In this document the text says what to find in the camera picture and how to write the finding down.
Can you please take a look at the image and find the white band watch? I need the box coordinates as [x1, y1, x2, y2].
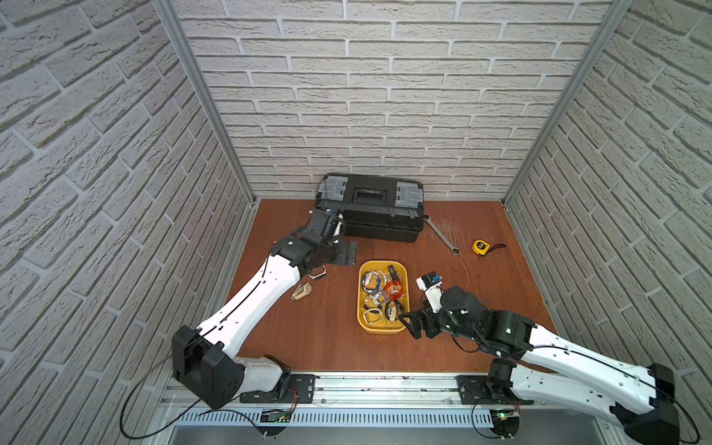
[309, 265, 327, 281]

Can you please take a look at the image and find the red transparent watch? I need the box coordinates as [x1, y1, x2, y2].
[383, 280, 403, 300]

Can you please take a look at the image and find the clear white watch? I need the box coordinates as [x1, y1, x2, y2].
[365, 293, 386, 308]

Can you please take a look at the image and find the blue transparent watch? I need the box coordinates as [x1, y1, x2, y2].
[361, 271, 387, 295]

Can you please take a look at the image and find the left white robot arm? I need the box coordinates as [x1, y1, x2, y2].
[172, 209, 349, 410]

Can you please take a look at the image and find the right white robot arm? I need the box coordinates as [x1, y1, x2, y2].
[399, 284, 682, 444]

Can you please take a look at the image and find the yellow rectangular tray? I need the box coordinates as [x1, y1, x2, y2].
[357, 261, 411, 335]

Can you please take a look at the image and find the black plastic toolbox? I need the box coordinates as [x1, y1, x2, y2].
[314, 174, 425, 243]

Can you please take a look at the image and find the silver combination wrench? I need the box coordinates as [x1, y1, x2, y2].
[424, 214, 461, 256]

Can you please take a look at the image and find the yellow tape measure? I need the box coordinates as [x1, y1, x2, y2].
[472, 240, 491, 256]

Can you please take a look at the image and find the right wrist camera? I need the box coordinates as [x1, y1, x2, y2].
[416, 272, 443, 313]

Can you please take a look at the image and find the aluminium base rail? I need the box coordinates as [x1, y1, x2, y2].
[177, 372, 591, 437]

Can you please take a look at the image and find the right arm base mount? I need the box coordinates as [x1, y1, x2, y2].
[455, 375, 521, 405]

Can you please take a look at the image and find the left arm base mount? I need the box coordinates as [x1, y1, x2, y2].
[238, 374, 316, 404]

